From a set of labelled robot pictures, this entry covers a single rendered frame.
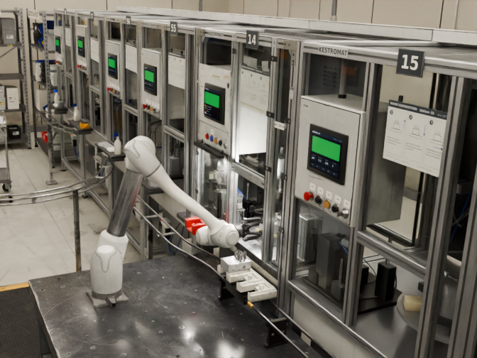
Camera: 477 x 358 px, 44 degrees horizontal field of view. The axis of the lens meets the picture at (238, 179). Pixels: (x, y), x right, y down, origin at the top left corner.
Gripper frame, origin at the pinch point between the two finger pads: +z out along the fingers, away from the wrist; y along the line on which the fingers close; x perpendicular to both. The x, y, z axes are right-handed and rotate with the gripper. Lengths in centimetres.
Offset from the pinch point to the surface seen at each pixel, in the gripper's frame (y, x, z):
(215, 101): 64, 34, -17
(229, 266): -8.2, -22.2, -33.4
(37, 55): 25, 751, 4
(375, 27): 107, 2, 65
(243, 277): -14.1, -25.3, -27.2
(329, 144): 64, -74, -17
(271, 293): -14, -47, -23
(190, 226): -8.1, 35.4, -30.1
